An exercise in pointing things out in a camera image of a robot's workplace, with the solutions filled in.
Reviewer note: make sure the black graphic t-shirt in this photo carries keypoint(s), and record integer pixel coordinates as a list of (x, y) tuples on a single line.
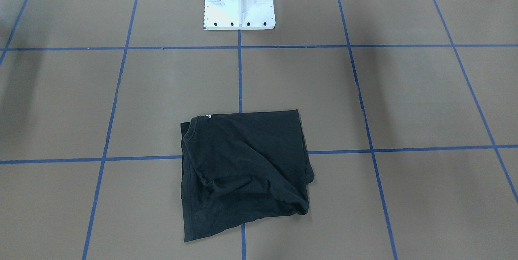
[(242, 167)]

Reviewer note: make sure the white camera mast pedestal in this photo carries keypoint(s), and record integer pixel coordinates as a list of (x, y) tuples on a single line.
[(239, 15)]

